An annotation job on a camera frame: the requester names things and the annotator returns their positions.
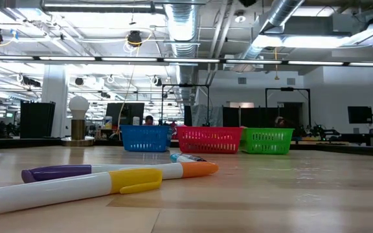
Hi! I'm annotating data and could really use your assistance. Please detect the dark computer monitor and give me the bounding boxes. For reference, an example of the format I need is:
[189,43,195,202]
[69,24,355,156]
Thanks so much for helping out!
[105,102,145,127]

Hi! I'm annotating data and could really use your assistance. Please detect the black monitor on arm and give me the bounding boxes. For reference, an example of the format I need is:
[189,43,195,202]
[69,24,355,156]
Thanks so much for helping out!
[347,105,373,137]

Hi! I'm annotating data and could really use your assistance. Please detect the long ceiling light strip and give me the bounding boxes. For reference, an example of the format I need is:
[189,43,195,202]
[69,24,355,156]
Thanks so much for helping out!
[0,55,373,67]

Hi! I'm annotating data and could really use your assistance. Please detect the white pillar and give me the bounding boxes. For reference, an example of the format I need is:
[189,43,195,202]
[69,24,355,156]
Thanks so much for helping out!
[42,64,69,139]

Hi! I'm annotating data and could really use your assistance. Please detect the green plastic basket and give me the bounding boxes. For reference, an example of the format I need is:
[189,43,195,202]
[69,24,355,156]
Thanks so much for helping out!
[240,128,295,155]

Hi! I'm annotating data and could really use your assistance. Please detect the yellow cap white marker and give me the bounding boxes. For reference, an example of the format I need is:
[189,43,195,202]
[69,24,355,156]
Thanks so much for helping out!
[0,168,164,215]

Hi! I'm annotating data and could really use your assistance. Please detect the black rig frame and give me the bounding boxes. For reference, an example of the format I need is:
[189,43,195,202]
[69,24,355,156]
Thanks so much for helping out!
[265,86,311,130]

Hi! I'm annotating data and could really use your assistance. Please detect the white bulb brass base lamp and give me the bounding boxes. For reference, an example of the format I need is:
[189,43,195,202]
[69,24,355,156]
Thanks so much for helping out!
[60,95,96,147]

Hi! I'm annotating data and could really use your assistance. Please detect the silver ventilation duct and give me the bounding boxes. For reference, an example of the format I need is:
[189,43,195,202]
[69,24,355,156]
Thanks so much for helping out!
[165,0,201,85]
[238,0,306,61]

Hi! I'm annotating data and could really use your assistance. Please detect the black cap white marker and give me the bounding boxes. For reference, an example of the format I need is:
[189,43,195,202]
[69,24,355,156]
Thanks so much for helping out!
[186,154,208,162]

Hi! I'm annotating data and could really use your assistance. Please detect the red plastic basket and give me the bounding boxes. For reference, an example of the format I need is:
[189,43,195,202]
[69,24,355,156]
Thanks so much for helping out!
[176,126,244,155]

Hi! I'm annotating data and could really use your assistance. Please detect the blue plastic basket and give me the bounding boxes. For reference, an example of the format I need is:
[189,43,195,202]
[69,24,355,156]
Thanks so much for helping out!
[120,124,172,153]

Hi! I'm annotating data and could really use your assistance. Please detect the orange cap white marker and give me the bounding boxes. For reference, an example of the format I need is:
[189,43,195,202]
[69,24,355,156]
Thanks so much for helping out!
[121,161,220,181]

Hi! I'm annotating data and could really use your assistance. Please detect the black partition panel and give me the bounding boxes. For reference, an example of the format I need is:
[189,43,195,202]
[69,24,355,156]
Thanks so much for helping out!
[221,106,304,129]
[20,102,56,139]

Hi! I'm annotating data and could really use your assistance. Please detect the purple cap white marker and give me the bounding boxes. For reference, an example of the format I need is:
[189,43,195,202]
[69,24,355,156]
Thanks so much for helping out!
[21,164,142,184]

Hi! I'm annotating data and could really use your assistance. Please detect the blue cap white marker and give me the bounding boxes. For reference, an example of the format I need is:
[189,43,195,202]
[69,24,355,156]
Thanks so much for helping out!
[169,153,194,164]

